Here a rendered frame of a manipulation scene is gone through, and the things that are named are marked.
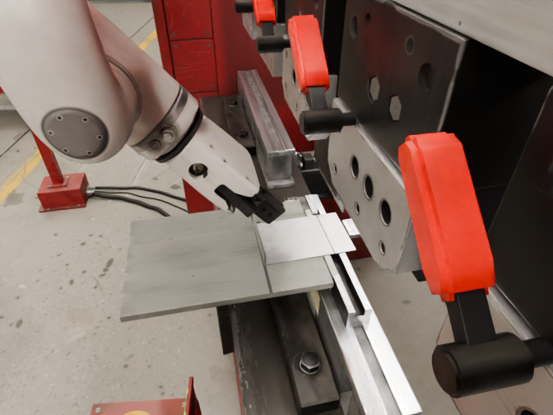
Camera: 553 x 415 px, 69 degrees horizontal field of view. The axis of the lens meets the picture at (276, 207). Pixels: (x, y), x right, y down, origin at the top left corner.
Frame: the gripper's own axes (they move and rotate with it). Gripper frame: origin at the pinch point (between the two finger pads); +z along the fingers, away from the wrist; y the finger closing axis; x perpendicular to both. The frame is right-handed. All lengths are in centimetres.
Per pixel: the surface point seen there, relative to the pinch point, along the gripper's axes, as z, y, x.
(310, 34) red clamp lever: -17.1, -10.1, -16.8
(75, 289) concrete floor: 36, 93, 123
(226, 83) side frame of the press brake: 13, 85, 8
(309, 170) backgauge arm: 29, 41, 0
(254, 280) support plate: 3.2, -6.4, 6.5
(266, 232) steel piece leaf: 5.0, 2.1, 3.9
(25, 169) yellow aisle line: 4, 205, 161
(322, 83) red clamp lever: -14.9, -13.1, -15.2
